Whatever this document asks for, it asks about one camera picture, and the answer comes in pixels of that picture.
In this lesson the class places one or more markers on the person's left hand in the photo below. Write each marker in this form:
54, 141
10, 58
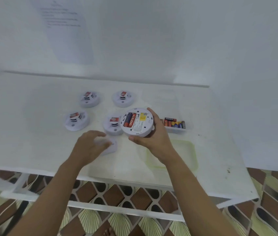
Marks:
87, 149

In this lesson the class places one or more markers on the white metal table frame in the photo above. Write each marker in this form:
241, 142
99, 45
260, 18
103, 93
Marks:
6, 192

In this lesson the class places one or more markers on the large clear plastic container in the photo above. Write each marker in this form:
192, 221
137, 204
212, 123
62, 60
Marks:
178, 130

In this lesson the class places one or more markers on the printed white paper sheet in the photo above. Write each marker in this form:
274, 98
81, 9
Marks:
67, 41

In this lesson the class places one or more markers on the white round smoke detector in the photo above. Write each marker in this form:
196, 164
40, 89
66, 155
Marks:
141, 127
88, 103
123, 102
76, 125
111, 129

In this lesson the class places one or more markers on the person's right forearm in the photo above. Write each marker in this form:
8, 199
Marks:
198, 199

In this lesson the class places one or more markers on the white detector mounting plate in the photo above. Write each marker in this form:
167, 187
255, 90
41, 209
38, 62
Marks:
110, 148

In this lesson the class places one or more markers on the person's right hand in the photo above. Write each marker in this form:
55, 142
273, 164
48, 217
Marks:
158, 145

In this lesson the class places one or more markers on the person's left forearm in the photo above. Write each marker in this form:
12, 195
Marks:
48, 199

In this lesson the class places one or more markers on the large green-rimmed clear lid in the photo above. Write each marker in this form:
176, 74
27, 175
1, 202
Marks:
185, 154

